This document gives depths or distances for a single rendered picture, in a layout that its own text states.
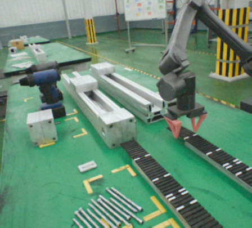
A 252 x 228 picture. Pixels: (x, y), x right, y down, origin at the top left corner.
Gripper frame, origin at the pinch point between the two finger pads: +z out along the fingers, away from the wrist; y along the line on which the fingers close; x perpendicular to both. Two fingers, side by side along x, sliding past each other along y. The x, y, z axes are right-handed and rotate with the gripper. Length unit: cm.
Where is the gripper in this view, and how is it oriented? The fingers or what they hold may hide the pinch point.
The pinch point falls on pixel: (185, 132)
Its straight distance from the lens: 79.0
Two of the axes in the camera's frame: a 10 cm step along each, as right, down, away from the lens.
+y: -9.1, 2.3, -3.4
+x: 4.0, 3.1, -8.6
